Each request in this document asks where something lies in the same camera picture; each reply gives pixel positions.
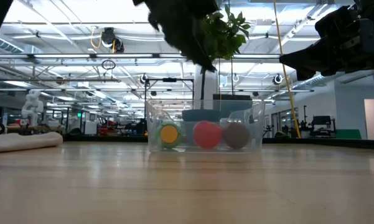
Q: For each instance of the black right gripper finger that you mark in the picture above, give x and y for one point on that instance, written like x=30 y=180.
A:
x=311 y=73
x=308 y=57

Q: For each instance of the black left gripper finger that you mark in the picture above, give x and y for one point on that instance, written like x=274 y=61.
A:
x=203 y=46
x=182 y=40

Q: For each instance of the red toy tomato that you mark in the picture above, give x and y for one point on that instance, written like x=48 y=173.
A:
x=207 y=135

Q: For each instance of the green toy fruit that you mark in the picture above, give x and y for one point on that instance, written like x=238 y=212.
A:
x=169 y=134

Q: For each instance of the brown toy kiwi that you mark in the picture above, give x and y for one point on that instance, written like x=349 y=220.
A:
x=237 y=136

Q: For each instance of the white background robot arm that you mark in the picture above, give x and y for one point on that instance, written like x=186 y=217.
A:
x=32 y=105

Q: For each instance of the clear plastic tupperware container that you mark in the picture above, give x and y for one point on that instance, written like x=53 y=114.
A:
x=255 y=137

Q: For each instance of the green leafy potted tree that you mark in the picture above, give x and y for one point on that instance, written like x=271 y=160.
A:
x=230 y=34

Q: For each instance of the white building column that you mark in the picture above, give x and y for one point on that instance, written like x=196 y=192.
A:
x=210 y=87

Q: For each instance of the black background machine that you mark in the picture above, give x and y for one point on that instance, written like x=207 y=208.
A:
x=322 y=124

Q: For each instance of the green floor box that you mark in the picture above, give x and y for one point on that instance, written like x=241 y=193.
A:
x=348 y=134

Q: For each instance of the white folded cloth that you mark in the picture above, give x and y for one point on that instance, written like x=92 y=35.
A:
x=21 y=142

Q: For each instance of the black metal stand frame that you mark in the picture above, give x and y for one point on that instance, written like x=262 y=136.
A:
x=145 y=90

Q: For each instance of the black table frame rail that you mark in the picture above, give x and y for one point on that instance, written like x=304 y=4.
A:
x=105 y=138

